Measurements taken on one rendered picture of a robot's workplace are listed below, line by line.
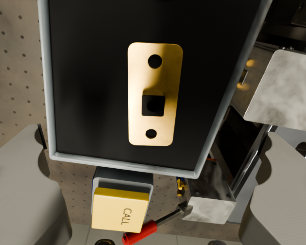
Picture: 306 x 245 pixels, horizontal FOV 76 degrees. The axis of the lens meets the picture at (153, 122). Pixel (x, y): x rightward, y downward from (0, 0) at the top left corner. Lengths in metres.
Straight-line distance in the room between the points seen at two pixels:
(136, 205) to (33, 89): 0.58
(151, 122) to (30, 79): 0.60
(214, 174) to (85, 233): 1.69
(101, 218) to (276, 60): 0.25
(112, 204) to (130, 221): 0.03
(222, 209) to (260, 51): 0.29
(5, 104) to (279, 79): 0.77
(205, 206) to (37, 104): 0.60
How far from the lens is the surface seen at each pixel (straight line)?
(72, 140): 0.19
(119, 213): 0.25
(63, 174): 0.91
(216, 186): 0.43
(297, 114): 0.27
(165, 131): 0.17
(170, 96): 0.15
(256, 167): 0.47
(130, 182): 0.24
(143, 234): 0.35
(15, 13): 0.70
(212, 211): 0.43
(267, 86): 0.24
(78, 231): 2.04
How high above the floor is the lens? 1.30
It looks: 61 degrees down
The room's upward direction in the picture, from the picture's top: 178 degrees clockwise
